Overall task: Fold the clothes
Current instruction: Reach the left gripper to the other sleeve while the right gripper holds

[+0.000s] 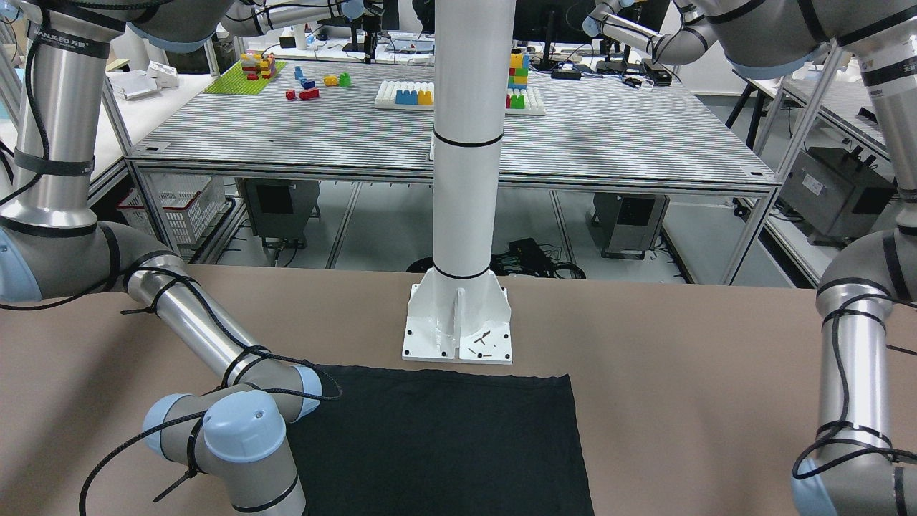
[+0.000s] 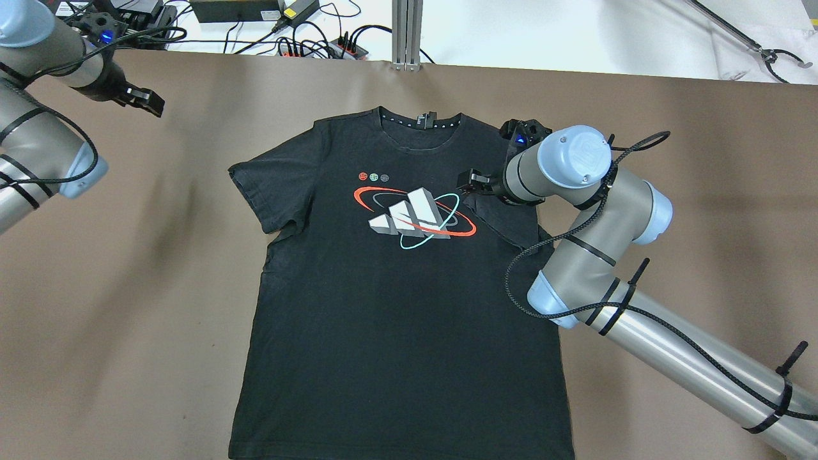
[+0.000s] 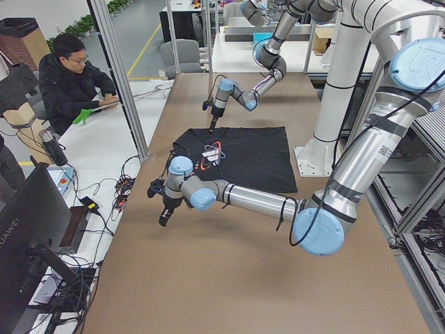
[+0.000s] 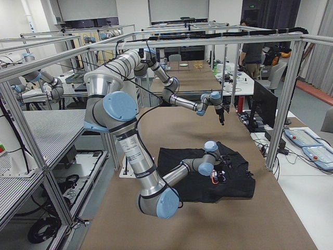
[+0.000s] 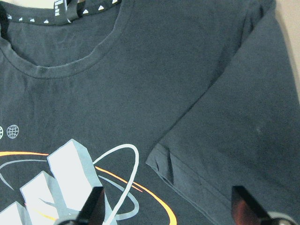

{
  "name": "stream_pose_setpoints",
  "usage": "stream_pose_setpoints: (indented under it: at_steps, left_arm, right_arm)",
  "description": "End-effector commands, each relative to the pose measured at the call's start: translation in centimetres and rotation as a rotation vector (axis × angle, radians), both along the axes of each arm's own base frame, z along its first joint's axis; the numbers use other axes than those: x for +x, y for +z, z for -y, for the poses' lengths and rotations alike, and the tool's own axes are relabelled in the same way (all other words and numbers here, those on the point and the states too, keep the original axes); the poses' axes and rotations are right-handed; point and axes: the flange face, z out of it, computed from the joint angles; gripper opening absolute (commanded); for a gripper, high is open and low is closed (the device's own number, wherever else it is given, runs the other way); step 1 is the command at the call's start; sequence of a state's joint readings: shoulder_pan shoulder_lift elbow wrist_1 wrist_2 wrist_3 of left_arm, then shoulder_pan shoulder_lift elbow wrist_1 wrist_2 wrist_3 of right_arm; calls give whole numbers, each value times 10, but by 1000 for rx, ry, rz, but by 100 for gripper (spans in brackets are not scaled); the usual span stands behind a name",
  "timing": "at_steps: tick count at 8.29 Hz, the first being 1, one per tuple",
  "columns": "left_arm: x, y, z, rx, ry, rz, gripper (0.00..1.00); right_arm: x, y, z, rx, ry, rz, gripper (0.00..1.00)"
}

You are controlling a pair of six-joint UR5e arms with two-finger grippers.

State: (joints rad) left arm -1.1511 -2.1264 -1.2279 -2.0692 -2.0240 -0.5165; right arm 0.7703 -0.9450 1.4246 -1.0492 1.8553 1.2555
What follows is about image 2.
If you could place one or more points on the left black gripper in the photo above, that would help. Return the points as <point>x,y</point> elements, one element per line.
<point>107,84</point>

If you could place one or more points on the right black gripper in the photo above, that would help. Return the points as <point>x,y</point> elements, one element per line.
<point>498,187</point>

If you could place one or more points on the black printed t-shirt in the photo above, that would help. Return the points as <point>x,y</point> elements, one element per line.
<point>383,329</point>

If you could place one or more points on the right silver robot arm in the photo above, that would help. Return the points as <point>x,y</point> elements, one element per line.
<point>578,284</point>

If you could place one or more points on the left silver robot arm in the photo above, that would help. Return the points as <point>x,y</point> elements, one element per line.
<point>43,152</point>

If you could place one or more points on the black power adapter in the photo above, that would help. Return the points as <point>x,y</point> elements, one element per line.
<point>300,10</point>

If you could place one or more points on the power strip with plugs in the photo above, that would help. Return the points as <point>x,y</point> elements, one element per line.
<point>320,49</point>

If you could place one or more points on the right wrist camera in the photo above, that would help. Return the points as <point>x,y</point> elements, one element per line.
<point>522,134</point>

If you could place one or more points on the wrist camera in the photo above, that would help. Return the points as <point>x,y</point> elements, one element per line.
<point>522,134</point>
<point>99,28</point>

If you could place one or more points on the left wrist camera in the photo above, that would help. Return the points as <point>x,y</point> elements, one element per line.
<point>99,28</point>

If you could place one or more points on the aluminium frame post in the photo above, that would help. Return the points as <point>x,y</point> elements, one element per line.
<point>406,35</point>

